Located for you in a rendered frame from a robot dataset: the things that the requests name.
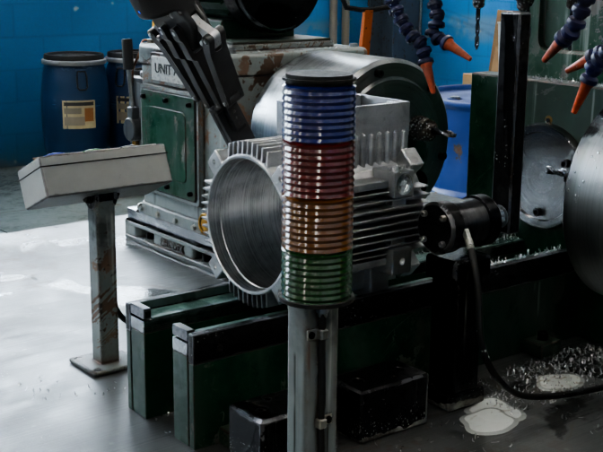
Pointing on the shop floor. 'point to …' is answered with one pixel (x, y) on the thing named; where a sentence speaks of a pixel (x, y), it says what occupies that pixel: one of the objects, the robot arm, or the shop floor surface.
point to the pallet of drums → (84, 99)
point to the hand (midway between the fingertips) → (234, 127)
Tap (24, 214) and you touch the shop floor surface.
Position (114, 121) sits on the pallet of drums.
